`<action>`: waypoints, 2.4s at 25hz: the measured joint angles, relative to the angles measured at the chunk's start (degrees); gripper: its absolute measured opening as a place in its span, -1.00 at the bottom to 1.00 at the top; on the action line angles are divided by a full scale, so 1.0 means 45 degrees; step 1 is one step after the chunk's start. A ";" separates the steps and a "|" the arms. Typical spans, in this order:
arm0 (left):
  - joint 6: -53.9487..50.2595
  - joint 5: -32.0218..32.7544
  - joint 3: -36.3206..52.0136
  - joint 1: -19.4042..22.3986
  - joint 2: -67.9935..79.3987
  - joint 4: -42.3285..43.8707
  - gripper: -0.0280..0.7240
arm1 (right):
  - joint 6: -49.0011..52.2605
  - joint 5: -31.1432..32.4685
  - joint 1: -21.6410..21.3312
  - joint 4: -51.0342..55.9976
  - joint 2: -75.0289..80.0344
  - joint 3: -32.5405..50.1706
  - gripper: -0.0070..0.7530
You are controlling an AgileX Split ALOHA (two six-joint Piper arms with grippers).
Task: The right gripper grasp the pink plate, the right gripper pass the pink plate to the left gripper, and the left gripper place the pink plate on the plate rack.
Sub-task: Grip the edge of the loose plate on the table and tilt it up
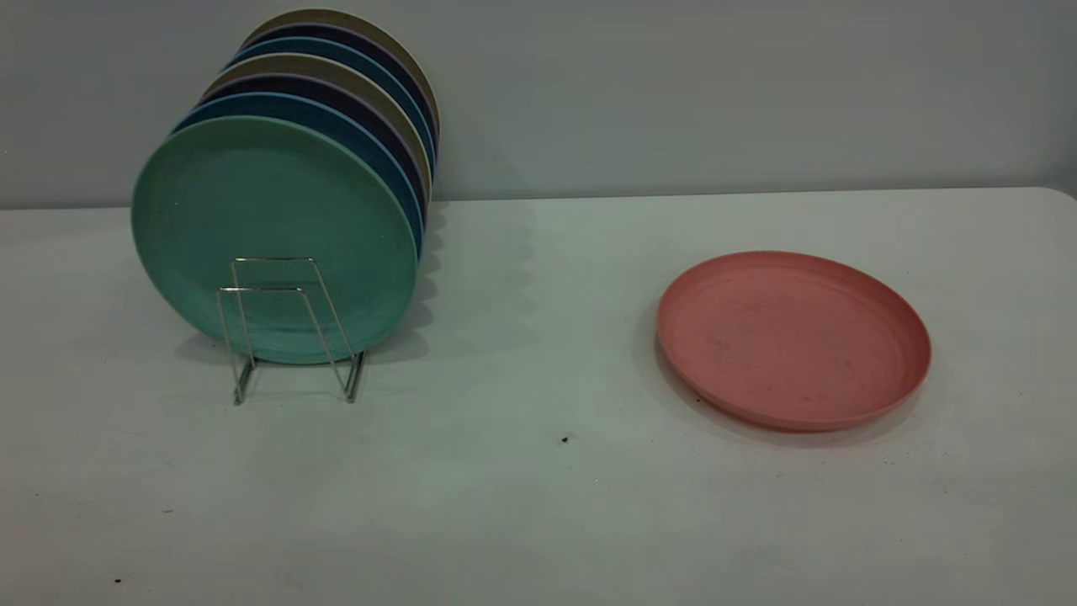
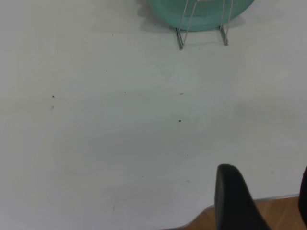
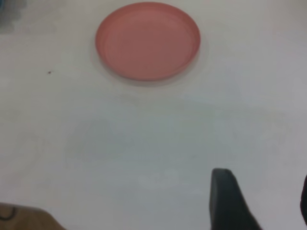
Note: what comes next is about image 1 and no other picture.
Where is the pink plate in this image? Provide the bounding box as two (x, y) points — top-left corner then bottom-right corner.
(656, 250), (932, 433)

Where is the blue plate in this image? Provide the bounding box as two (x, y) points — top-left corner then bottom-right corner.
(225, 36), (437, 178)
(171, 92), (424, 258)

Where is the dark purple plate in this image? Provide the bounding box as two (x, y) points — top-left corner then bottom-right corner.
(244, 23), (439, 144)
(198, 74), (428, 228)

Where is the green plate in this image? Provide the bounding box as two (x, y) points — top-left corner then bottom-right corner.
(130, 115), (419, 365)

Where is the beige plate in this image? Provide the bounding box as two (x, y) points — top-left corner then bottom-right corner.
(204, 53), (432, 203)
(242, 8), (441, 136)

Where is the metal wire plate rack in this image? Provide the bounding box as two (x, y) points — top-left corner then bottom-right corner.
(216, 257), (366, 406)

